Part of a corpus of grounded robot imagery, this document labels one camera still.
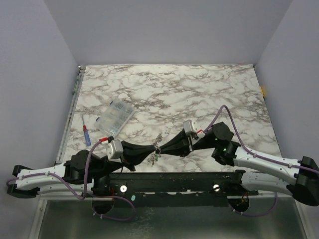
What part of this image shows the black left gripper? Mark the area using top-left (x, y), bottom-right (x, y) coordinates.
top-left (91, 141), bottom-right (156, 180)

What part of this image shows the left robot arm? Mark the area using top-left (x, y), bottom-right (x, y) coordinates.
top-left (6, 137), bottom-right (160, 200)

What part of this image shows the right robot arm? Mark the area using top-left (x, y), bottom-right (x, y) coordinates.
top-left (156, 120), bottom-right (319, 206)

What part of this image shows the clear plastic screw box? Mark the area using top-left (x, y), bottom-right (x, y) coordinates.
top-left (94, 98), bottom-right (136, 137)

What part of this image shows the blue red screwdriver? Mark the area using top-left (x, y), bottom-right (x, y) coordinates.
top-left (81, 115), bottom-right (91, 146)

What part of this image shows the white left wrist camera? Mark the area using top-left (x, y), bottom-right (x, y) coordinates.
top-left (106, 139), bottom-right (124, 161)

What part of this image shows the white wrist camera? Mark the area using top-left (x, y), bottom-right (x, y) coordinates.
top-left (106, 139), bottom-right (124, 161)
top-left (183, 120), bottom-right (205, 140)

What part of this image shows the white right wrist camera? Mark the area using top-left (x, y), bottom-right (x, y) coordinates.
top-left (183, 120), bottom-right (205, 140)

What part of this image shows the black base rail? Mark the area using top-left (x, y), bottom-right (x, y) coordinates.
top-left (92, 170), bottom-right (265, 209)

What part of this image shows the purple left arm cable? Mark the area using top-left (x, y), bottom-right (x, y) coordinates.
top-left (6, 138), bottom-right (137, 222)

